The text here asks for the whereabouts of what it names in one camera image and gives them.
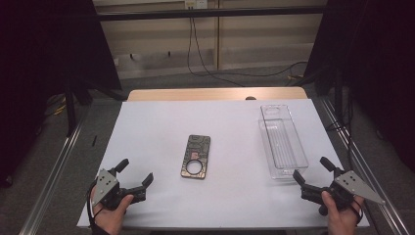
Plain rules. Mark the small black floor object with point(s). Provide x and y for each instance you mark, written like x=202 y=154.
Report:
x=94 y=140

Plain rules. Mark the clear plastic container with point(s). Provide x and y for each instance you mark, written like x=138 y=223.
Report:
x=282 y=143

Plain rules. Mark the dark table grommet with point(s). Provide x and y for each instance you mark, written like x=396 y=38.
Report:
x=250 y=98

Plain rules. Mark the black curtain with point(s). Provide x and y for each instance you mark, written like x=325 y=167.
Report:
x=49 y=49
x=375 y=49

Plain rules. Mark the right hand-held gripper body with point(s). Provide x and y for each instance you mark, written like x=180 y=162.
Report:
x=354 y=186

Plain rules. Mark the light wooden table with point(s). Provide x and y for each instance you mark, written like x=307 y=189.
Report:
x=195 y=94

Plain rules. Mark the white table mat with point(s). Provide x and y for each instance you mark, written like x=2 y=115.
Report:
x=156 y=130

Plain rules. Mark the black metal stand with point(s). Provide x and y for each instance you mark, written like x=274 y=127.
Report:
x=339 y=98
x=70 y=111

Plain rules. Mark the person's left hand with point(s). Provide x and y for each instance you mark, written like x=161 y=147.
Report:
x=109 y=218

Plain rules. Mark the person's right hand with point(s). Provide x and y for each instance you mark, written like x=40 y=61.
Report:
x=342 y=222

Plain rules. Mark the white wall socket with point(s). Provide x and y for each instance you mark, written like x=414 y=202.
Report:
x=195 y=4

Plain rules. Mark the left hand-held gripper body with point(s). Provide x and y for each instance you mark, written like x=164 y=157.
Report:
x=106 y=186

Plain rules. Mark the metal floor rail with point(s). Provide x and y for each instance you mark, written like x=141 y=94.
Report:
x=49 y=186
x=356 y=156

